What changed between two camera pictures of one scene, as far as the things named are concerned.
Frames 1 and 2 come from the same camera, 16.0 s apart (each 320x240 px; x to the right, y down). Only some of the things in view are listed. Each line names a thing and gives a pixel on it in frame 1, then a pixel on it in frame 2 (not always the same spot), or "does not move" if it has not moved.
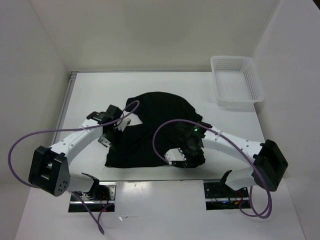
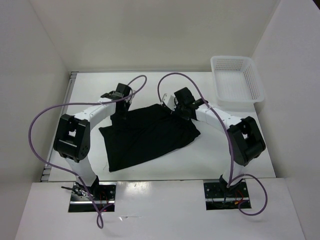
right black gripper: (191, 160) → (184, 116)
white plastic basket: (237, 84) does not move
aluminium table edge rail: (61, 112) does not move
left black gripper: (106, 142) → (120, 115)
